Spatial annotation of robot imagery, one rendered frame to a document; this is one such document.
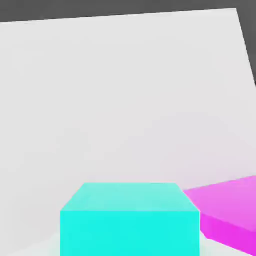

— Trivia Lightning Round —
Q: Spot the small magenta cube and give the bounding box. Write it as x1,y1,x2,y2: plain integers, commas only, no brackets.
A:
182,175,256,256

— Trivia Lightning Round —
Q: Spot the small cyan cube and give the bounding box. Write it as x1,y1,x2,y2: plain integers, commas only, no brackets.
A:
59,182,201,256

